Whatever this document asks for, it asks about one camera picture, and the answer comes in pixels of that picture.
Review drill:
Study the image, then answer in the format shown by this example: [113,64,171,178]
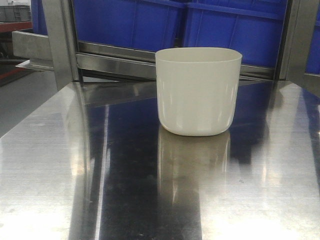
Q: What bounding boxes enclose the white plastic bin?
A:
[155,47,243,137]

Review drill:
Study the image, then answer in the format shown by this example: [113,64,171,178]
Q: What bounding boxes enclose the red rack beam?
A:
[0,21,33,33]

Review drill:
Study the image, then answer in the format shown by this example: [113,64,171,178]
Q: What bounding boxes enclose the grey crate background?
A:
[0,5,32,22]

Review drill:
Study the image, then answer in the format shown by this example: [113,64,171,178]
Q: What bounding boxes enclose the stainless steel shelf frame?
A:
[12,0,320,95]

